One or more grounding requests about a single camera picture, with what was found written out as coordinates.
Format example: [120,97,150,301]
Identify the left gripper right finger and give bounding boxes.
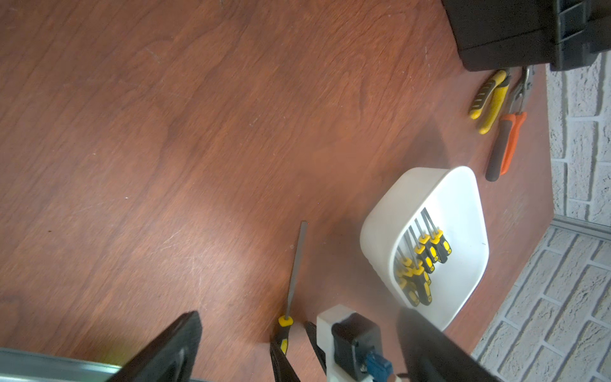
[396,308,497,382]

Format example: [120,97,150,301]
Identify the aluminium mounting rail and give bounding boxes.
[1,348,122,381]

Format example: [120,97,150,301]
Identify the yellow handled pliers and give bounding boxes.
[469,68,511,135]

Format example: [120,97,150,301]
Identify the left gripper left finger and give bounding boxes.
[109,311,202,381]

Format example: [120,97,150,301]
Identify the file yellow black handle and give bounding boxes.
[394,259,420,307]
[404,226,437,274]
[422,208,452,264]
[397,247,432,306]

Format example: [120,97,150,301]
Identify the black plastic toolbox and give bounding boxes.
[442,0,610,72]

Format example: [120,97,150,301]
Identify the white rectangular storage box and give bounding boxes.
[360,166,489,330]

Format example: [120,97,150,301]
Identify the orange handled pliers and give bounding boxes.
[485,65,536,182]

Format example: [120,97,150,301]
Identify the black handled round file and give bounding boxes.
[415,219,439,272]

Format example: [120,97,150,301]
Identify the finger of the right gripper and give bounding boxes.
[304,322,327,374]
[270,340,300,382]

